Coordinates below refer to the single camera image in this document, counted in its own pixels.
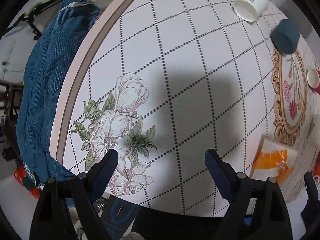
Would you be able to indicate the red object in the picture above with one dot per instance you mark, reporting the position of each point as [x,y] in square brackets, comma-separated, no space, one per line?
[23,180]

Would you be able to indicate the black stand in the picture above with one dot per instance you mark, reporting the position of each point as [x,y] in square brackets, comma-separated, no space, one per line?
[32,23]

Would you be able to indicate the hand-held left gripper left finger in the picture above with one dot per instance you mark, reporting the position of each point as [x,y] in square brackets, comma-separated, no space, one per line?
[107,171]

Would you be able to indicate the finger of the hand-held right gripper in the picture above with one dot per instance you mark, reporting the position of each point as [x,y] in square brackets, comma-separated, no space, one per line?
[311,187]

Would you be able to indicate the white paper cup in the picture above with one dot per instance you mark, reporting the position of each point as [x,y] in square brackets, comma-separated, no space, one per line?
[252,3]

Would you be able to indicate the blue quilted blanket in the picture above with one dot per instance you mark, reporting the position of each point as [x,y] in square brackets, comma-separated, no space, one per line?
[42,92]

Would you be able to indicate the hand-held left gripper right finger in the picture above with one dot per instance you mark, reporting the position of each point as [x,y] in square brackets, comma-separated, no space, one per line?
[217,171]

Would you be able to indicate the rose printed table cloth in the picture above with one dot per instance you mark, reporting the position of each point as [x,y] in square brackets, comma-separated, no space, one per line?
[291,100]

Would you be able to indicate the dark wooden furniture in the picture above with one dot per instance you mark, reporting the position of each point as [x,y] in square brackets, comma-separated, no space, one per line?
[8,95]

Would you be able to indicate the orange and white packet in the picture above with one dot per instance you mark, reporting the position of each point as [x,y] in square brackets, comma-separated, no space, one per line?
[273,163]

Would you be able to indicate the red cup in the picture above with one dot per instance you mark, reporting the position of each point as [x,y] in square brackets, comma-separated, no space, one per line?
[315,78]

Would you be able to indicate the teal cup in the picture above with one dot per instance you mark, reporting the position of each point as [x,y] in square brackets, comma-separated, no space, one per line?
[285,38]

